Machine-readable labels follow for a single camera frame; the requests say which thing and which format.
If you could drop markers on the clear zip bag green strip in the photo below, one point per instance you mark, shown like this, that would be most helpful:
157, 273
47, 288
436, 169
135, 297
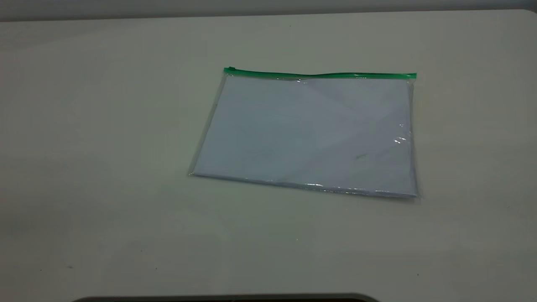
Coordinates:
319, 76

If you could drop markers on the green zipper slider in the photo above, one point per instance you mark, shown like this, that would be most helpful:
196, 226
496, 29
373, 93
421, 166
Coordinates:
230, 69

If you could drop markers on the dark curved base panel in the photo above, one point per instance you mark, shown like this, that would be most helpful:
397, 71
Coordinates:
226, 299

